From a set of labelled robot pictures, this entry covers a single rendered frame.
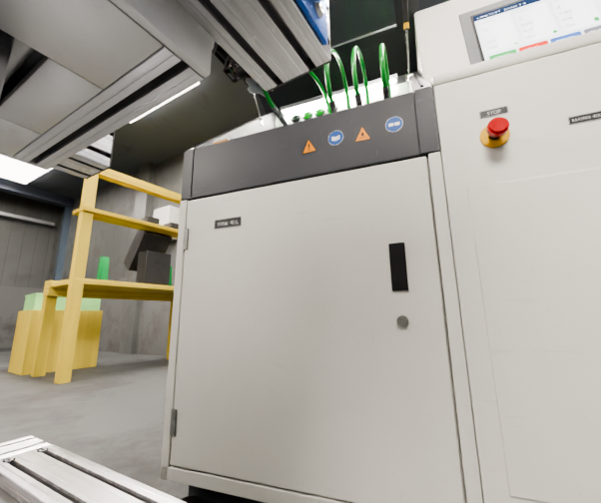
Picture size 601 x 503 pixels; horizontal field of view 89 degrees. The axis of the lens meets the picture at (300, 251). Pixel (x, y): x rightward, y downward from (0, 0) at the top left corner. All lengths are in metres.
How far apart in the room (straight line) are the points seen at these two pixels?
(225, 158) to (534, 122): 0.72
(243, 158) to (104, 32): 0.60
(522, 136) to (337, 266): 0.44
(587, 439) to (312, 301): 0.50
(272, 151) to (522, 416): 0.76
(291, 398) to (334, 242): 0.36
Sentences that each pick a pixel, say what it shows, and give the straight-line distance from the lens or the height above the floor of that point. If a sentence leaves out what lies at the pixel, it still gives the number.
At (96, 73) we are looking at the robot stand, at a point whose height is 0.68.
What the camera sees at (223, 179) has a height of 0.83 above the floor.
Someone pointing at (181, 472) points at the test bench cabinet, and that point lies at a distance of 0.94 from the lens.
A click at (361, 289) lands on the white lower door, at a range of 0.67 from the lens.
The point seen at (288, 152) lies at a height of 0.87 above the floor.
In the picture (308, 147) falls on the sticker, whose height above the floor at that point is 0.87.
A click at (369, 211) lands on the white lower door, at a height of 0.68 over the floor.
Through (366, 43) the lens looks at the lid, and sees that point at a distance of 1.54.
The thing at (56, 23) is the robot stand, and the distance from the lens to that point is 0.36.
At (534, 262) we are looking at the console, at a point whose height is 0.54.
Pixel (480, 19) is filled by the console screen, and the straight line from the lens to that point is 1.37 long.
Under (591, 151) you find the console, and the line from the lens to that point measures 0.78.
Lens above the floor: 0.45
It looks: 12 degrees up
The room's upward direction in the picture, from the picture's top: 1 degrees counter-clockwise
